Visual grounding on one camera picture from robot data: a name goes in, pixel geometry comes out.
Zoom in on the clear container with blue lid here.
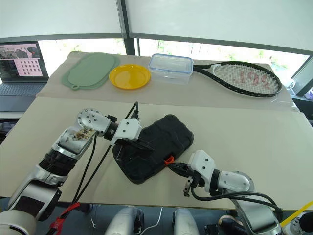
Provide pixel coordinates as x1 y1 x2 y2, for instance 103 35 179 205
148 53 194 86

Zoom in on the yellow strip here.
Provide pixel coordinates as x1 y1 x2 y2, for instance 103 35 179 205
280 200 313 227

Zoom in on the black plastic tool case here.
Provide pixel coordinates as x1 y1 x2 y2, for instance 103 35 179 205
112 114 194 185

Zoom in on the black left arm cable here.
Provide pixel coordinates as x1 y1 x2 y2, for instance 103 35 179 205
73 101 140 206
70 136 97 206

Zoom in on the dark shoe with white sole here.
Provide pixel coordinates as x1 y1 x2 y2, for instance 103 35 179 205
218 214 242 227

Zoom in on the white floor cable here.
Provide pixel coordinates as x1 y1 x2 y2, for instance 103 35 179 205
140 207 164 235

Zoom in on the open grey laptop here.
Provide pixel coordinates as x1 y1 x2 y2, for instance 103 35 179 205
0 41 49 112

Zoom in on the green silicone mat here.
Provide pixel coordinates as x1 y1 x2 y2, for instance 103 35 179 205
61 52 120 91

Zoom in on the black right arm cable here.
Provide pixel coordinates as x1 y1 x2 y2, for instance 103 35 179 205
190 181 284 213
192 188 283 213

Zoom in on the small black floor object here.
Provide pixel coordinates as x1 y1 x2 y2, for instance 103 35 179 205
204 223 221 235

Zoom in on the beige table cover sheet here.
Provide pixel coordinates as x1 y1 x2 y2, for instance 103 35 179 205
0 97 313 211
35 51 301 113

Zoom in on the black tennis racket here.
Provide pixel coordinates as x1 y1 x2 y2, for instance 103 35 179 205
192 61 283 98

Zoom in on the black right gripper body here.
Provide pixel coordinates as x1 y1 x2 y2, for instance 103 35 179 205
183 164 205 196

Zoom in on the red tape wrap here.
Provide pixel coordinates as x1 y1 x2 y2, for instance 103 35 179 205
48 202 81 231

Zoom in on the dark framed glass panel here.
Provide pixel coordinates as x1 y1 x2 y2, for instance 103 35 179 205
292 55 313 98

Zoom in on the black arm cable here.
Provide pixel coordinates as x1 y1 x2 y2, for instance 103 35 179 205
73 101 140 206
190 181 284 213
192 188 283 213
70 136 97 206

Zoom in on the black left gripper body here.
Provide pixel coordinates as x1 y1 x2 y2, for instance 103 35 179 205
114 137 144 147

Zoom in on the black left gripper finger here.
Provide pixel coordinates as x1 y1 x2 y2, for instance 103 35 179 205
131 140 155 151

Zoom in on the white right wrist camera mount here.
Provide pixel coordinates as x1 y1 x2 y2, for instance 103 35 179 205
187 150 216 193

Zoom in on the yellow plastic plate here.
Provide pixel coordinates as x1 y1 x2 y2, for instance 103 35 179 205
109 63 152 91

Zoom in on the silver rounded shape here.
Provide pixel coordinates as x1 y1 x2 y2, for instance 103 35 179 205
173 208 200 235
105 206 145 235

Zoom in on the black and white shoe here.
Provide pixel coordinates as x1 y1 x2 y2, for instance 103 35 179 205
283 212 313 233

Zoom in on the dark window frame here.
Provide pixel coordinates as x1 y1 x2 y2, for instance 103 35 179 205
0 0 313 57

